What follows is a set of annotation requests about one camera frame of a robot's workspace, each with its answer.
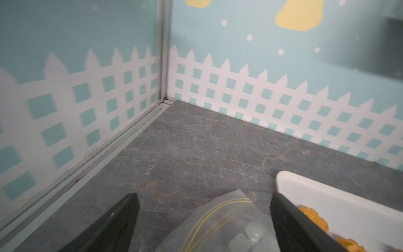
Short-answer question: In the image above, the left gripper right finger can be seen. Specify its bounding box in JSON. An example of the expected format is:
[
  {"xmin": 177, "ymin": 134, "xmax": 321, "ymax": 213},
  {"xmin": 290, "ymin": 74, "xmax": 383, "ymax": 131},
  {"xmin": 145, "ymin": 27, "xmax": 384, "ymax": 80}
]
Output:
[{"xmin": 270, "ymin": 192, "xmax": 346, "ymax": 252}]

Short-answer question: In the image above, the ziploc bag with cookies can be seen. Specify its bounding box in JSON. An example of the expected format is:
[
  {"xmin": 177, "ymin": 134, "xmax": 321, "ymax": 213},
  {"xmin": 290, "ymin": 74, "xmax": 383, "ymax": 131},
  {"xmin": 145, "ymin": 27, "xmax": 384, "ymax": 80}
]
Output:
[{"xmin": 156, "ymin": 190, "xmax": 280, "ymax": 252}]

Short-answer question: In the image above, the pile of poured cookies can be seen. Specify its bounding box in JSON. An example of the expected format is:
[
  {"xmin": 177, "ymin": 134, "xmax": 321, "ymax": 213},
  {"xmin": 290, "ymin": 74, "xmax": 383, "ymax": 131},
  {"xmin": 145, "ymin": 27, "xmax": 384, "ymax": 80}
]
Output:
[{"xmin": 299, "ymin": 206, "xmax": 367, "ymax": 252}]

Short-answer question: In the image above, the white plastic tray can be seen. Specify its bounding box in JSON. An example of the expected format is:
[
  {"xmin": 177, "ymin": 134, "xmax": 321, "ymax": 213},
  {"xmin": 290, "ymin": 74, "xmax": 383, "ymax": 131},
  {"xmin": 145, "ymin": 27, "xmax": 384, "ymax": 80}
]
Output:
[{"xmin": 276, "ymin": 171, "xmax": 403, "ymax": 252}]

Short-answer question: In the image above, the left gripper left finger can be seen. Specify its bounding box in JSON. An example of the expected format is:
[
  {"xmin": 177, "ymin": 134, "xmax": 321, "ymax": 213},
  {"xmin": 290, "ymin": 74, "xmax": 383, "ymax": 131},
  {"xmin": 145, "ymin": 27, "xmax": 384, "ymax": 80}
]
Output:
[{"xmin": 60, "ymin": 193, "xmax": 140, "ymax": 252}]

